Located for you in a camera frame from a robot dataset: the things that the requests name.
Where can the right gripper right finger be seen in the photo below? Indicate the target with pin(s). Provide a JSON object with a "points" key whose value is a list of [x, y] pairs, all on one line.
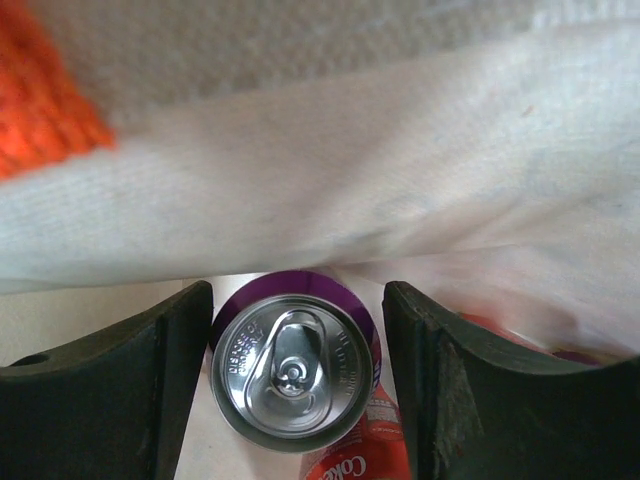
{"points": [[475, 405]]}

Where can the canvas bag with orange handles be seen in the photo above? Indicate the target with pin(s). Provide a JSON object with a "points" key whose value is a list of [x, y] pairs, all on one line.
{"points": [[487, 152]]}

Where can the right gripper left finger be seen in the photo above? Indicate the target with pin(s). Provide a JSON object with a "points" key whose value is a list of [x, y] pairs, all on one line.
{"points": [[113, 404]]}

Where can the red Coke can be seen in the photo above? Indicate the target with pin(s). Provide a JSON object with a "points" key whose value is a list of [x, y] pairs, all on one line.
{"points": [[373, 449], [493, 326]]}

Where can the purple Fanta can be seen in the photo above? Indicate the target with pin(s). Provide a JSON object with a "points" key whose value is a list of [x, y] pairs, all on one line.
{"points": [[296, 357], [578, 357]]}

